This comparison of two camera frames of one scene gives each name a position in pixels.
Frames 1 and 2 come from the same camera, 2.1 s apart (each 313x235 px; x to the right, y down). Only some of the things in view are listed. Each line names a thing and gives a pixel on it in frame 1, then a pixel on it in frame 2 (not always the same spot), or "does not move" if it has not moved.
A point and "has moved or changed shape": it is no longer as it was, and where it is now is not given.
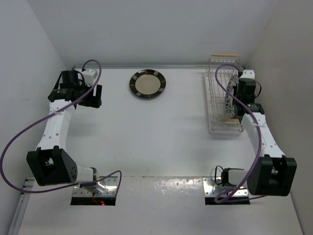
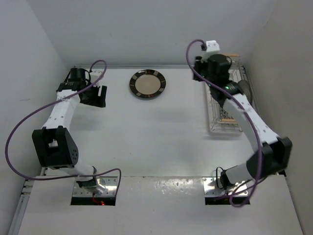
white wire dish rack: (221, 69) does not move
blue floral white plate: (229, 99) has moved or changed shape
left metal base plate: (108, 187) does not move
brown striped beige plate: (147, 83) does not move
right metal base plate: (211, 189) does not move
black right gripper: (234, 88) to (199, 63)
